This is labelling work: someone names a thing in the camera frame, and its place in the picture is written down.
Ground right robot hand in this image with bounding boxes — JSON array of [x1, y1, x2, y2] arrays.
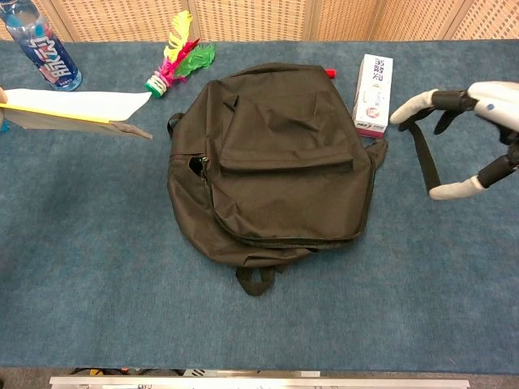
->
[[388, 80, 519, 201]]

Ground white and yellow Lexicon book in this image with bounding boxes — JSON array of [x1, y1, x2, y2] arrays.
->
[[0, 88, 154, 140]]

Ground black backpack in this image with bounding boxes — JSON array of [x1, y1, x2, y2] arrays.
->
[[166, 62, 442, 297]]

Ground clear bottle with blue label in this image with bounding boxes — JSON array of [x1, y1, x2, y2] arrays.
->
[[0, 0, 83, 92]]

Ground white pink toothpaste box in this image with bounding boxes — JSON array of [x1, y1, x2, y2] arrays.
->
[[351, 53, 394, 139]]

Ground colourful feather shuttlecock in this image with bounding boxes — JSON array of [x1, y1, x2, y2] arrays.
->
[[144, 10, 217, 100]]

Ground blue carpet table cover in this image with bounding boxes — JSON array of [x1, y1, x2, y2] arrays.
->
[[0, 38, 519, 370]]

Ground wooden lattice screen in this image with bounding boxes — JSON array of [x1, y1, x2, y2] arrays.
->
[[0, 0, 519, 43]]

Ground black cables under table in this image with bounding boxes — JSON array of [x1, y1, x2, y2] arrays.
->
[[71, 366, 187, 378]]

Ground aluminium frame rail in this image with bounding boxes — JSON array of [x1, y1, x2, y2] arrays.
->
[[49, 375, 471, 389]]

